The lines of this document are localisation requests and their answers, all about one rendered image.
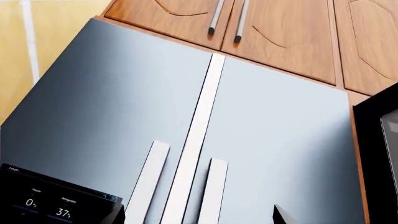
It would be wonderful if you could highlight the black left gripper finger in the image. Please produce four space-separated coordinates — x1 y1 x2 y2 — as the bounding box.
273 203 301 224

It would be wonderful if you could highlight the plain stainless fridge door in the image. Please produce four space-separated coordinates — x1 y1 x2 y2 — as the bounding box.
183 55 366 224

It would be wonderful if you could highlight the black microwave oven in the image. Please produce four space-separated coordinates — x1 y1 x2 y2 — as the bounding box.
352 81 398 224

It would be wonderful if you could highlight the wooden cabinet door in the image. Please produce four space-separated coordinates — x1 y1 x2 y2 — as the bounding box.
220 0 338 86
334 0 398 96
104 0 234 51

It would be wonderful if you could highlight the stainless fridge door with display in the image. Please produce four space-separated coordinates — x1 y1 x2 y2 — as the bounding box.
0 17 215 224

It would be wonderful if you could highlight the black fridge display panel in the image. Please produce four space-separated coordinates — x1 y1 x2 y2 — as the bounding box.
0 162 124 224

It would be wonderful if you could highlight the silver fridge door handle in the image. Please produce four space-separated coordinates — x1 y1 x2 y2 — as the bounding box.
126 140 171 224
197 157 229 224

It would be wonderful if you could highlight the silver cabinet bar handle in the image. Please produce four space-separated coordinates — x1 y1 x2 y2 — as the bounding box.
207 0 225 36
233 0 251 44

